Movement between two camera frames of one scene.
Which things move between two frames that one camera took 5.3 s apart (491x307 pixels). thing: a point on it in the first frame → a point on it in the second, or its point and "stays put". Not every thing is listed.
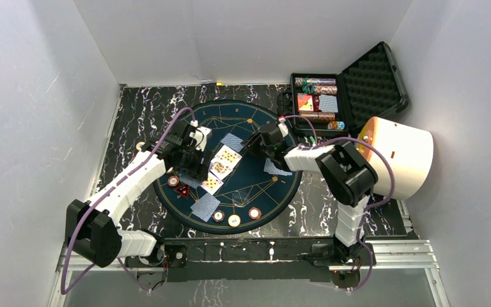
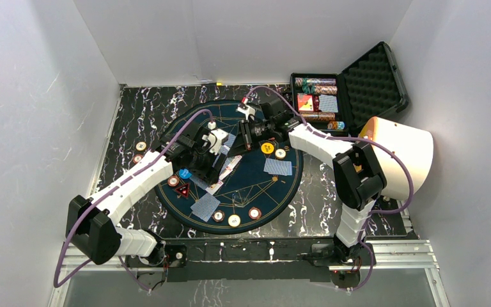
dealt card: (204, 207) stays put
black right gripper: (252, 143) → (245, 128)
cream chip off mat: (139, 144) stays put
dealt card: (270, 167) stays put
